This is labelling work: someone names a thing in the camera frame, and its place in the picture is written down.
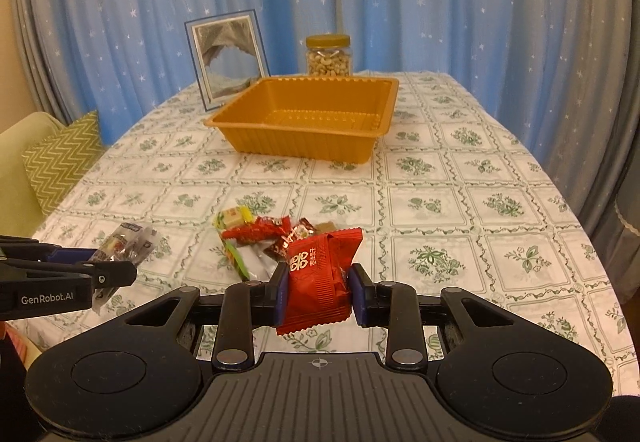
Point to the dark lace-trimmed cover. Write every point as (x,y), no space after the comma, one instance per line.
(627,202)

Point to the floral checked tablecloth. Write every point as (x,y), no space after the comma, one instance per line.
(450,222)

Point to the yellow green candy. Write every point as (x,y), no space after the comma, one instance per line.
(235,216)

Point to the long red snack packet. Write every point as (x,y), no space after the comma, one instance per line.
(255,228)

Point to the small dark red snack packet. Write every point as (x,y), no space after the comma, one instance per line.
(296,234)

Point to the red patterned cloth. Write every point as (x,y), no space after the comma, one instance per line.
(10,344)

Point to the glass sand art frame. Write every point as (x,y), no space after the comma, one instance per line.
(227,57)

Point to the green orange clear snack packet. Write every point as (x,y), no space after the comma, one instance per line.
(237,258)

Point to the green zigzag cushion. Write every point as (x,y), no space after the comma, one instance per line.
(60,157)

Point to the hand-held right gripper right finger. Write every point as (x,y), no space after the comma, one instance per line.
(356,294)

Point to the pale green chair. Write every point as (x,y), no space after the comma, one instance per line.
(15,172)

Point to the orange plastic tray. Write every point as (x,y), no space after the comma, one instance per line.
(300,142)

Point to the brown candy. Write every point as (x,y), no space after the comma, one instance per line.
(325,227)

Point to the cashew jar with gold lid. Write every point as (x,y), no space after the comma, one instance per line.
(329,63)

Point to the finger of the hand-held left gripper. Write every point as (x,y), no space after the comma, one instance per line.
(75,255)
(117,273)

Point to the large red snack packet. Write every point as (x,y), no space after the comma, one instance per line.
(315,282)

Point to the clear printed snack packet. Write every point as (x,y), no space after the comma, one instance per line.
(125,242)

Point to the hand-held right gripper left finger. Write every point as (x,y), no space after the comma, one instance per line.
(281,297)

